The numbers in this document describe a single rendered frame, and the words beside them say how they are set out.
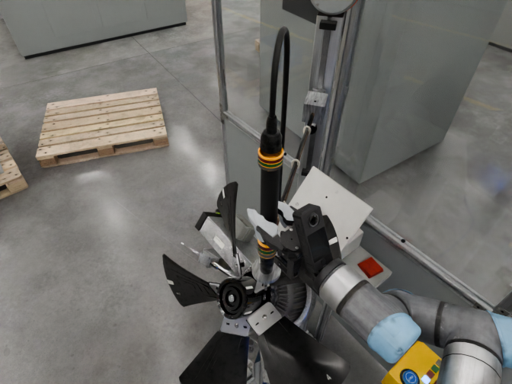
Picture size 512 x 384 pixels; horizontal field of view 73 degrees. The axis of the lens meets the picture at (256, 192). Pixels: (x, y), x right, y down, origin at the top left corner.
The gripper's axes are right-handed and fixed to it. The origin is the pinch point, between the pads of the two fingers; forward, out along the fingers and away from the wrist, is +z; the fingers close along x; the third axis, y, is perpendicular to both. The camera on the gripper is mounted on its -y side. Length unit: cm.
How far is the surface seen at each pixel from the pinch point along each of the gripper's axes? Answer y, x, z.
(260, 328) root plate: 46.1, -3.1, -4.2
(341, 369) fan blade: 46, 7, -26
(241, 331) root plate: 55, -6, 2
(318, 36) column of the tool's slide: -9, 55, 39
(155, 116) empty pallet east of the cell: 150, 83, 279
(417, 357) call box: 57, 32, -37
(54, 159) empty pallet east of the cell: 157, -22, 280
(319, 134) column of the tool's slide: 27, 58, 35
